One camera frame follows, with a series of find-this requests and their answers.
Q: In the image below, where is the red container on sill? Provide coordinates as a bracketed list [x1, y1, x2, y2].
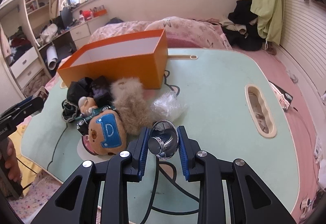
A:
[79, 10, 93, 21]

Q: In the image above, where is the clear plastic wrap ball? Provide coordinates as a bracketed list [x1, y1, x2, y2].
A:
[150, 91, 187, 122]

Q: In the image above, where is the dark pink pillow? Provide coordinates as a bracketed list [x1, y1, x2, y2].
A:
[167, 36, 202, 48]

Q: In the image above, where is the rolled white paper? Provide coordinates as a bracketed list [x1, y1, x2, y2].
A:
[46, 45, 58, 71]

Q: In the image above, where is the white helmet doll figure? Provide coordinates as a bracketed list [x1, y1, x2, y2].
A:
[78, 97, 98, 116]

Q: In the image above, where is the shiny metal funnel cup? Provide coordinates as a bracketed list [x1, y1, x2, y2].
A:
[148, 120, 178, 160]

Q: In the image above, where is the white drawer desk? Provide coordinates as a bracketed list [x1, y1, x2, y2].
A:
[10, 14, 109, 89]

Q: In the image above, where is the person left hand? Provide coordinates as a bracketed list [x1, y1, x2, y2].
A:
[5, 138, 22, 183]

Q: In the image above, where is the green cartoon lap table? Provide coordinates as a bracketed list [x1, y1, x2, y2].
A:
[21, 49, 300, 223]

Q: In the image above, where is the black lace satin cloth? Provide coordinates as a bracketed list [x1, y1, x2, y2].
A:
[61, 77, 93, 123]

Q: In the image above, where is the brown fluffy fur ball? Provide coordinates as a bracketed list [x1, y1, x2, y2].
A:
[113, 93, 153, 136]

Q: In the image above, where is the white fluffy fur ball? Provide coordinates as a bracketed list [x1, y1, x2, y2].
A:
[110, 77, 144, 99]

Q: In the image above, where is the black leather pouch red clasp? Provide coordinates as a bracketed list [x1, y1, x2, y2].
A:
[91, 76, 113, 108]

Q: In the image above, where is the black clothes pile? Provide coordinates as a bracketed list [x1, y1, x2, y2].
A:
[219, 0, 264, 51]

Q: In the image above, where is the brown playing card box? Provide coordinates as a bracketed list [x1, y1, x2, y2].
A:
[33, 86, 49, 103]

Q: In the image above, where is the pink floral quilt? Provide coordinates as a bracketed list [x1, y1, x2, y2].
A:
[88, 17, 232, 50]

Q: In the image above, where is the green toy car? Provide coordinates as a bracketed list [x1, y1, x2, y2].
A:
[76, 105, 118, 136]

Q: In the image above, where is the orange cardboard box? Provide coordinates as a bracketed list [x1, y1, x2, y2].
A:
[57, 29, 168, 89]

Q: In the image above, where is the brown bear plush toy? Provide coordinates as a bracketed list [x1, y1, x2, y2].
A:
[88, 110, 127, 155]

